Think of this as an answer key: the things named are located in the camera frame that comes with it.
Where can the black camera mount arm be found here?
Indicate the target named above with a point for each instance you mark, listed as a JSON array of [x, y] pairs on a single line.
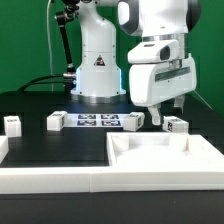
[[62, 18]]

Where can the white square tabletop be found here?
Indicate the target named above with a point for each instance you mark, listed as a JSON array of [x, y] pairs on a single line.
[[160, 150]]

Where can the white U-shaped obstacle wall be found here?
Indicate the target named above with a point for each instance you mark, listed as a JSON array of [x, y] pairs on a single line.
[[109, 179]]

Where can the AprilTag base sheet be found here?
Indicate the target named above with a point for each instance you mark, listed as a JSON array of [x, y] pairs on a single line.
[[94, 120]]

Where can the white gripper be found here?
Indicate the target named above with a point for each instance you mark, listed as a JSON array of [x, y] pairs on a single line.
[[158, 73]]

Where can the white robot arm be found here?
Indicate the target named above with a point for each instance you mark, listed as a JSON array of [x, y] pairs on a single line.
[[98, 78]]

